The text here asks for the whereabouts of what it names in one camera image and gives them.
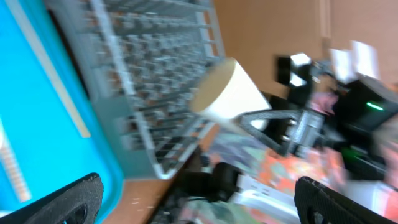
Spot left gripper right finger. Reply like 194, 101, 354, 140
294, 176, 394, 224

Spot grey dishwasher rack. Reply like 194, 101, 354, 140
45, 0, 224, 179

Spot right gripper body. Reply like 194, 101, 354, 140
292, 110, 325, 157

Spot wooden chopstick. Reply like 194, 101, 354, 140
5, 0, 91, 138
1, 123, 32, 202

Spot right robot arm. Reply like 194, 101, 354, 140
238, 77, 397, 180

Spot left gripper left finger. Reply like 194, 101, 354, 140
1, 172, 104, 224

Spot white cup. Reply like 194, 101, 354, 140
190, 58, 271, 135

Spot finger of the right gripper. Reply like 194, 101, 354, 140
238, 110, 300, 156

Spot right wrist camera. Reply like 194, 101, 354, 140
275, 52, 312, 88

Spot teal serving tray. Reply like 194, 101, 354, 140
1, 1, 123, 223

